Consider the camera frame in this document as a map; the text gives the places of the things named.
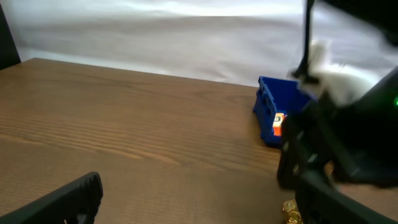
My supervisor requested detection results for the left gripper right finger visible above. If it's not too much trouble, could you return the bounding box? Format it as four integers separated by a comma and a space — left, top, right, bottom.
294, 170, 398, 224

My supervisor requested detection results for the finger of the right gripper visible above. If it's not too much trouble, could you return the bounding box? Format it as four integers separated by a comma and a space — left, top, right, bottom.
276, 113, 317, 190

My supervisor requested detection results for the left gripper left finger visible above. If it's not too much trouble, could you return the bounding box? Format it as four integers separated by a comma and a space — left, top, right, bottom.
0, 171, 104, 224

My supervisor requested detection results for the orange candy box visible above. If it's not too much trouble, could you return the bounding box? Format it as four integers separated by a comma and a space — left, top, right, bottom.
272, 112, 286, 137

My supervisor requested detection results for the gold candy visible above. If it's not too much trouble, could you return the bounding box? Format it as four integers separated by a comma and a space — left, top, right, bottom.
282, 198, 304, 224

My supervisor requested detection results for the blue tray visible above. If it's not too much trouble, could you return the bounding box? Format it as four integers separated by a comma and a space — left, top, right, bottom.
252, 76, 313, 149

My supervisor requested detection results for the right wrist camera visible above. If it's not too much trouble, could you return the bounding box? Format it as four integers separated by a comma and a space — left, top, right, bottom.
287, 40, 379, 106

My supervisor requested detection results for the black cable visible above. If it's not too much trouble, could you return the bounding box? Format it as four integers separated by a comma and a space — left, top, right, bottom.
292, 0, 315, 80

